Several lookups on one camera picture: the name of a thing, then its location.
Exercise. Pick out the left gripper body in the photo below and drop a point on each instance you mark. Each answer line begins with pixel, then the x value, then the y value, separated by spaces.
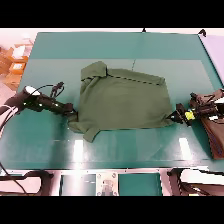
pixel 68 108

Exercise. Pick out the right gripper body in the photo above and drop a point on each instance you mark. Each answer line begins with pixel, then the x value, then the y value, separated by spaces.
pixel 182 114

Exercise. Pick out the green T-shirt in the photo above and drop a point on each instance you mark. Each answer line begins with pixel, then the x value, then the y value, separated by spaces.
pixel 126 100

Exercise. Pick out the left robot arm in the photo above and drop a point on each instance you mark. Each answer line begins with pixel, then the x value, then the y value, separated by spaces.
pixel 36 100

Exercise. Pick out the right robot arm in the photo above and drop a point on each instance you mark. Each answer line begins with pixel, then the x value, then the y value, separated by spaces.
pixel 207 107

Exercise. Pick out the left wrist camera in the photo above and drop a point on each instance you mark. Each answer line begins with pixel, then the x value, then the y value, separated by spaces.
pixel 59 86

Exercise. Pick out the silver frame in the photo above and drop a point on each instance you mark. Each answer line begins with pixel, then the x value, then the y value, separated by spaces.
pixel 106 183

